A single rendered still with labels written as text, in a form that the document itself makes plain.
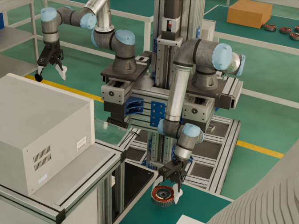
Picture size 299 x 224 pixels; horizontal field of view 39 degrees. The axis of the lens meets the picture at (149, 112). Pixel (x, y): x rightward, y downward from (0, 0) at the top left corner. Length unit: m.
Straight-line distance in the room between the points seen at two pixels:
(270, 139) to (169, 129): 2.11
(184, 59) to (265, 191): 1.45
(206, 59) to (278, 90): 3.09
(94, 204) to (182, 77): 0.71
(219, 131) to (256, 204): 3.06
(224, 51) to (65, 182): 0.88
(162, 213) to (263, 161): 1.87
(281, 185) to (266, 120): 3.81
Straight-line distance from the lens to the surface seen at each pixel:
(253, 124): 4.18
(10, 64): 4.82
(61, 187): 1.55
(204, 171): 3.12
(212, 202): 2.06
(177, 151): 1.90
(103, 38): 2.52
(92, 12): 2.12
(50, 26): 2.09
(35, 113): 1.59
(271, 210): 0.50
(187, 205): 2.03
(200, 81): 2.38
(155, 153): 2.88
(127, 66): 2.50
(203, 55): 1.90
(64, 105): 1.63
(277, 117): 4.38
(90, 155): 1.69
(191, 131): 1.88
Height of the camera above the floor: 2.12
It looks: 30 degrees down
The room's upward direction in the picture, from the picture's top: 3 degrees clockwise
